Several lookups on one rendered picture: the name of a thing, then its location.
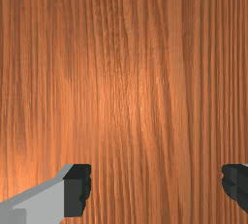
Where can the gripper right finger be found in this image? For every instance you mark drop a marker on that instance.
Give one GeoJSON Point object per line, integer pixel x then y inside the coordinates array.
{"type": "Point", "coordinates": [237, 182]}

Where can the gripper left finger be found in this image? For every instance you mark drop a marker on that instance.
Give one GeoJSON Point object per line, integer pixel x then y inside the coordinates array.
{"type": "Point", "coordinates": [45, 198]}

